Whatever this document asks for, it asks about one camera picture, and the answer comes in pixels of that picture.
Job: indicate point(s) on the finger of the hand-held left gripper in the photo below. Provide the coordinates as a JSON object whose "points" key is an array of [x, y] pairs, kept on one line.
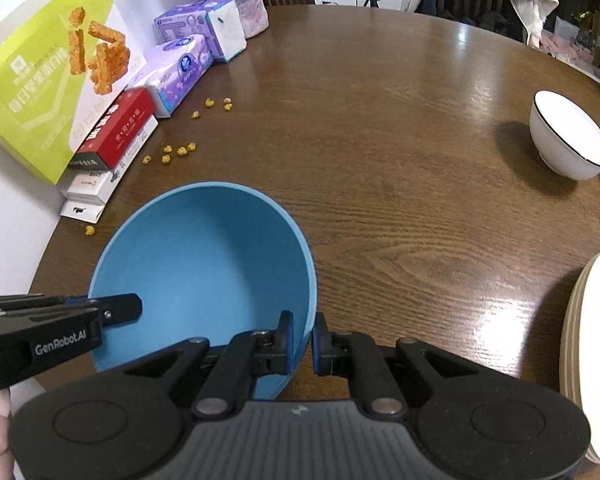
{"points": [[80, 302], [122, 308]]}

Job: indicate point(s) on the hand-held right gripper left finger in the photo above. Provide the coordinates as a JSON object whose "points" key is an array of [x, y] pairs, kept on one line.
{"points": [[286, 345]]}

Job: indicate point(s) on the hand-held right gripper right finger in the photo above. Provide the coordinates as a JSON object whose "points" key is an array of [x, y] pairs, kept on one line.
{"points": [[320, 345]]}

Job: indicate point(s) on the blue ribbed bowl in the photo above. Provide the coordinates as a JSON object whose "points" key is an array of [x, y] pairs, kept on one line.
{"points": [[205, 270]]}

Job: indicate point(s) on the white bowl black rim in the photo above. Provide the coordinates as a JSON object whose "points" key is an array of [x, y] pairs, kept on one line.
{"points": [[565, 130]]}

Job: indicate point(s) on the white flat box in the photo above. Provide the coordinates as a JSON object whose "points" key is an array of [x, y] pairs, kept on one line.
{"points": [[87, 185], [82, 211]]}

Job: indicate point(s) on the scattered yellow snack crumbs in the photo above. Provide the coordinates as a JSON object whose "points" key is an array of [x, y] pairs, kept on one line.
{"points": [[180, 151]]}

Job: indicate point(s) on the red flat box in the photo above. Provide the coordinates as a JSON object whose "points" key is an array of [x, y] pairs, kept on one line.
{"points": [[115, 130]]}

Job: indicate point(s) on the yellow-green snack box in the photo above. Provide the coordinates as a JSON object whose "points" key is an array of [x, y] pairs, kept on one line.
{"points": [[40, 85]]}

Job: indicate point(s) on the purple tissue pack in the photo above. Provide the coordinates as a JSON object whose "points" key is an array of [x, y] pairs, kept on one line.
{"points": [[195, 25], [175, 75]]}

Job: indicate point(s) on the pink cloth pile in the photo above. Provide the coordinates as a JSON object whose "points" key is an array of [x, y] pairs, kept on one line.
{"points": [[570, 47]]}

